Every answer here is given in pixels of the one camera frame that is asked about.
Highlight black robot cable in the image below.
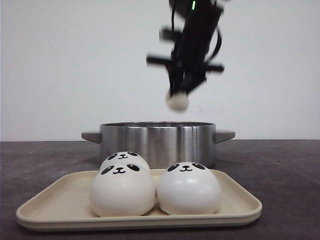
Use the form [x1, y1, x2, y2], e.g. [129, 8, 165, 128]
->
[204, 24, 223, 63]

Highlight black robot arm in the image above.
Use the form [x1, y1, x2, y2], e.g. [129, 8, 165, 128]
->
[146, 0, 225, 97]

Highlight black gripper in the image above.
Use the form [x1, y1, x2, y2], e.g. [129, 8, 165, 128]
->
[146, 9, 225, 97]

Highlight cream plastic tray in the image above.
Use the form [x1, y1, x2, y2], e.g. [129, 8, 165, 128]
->
[16, 170, 263, 232]

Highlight cream panda bun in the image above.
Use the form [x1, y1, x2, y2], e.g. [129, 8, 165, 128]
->
[165, 90, 189, 112]

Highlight stainless steel steamer pot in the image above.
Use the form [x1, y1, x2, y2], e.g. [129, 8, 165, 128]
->
[81, 121, 236, 169]

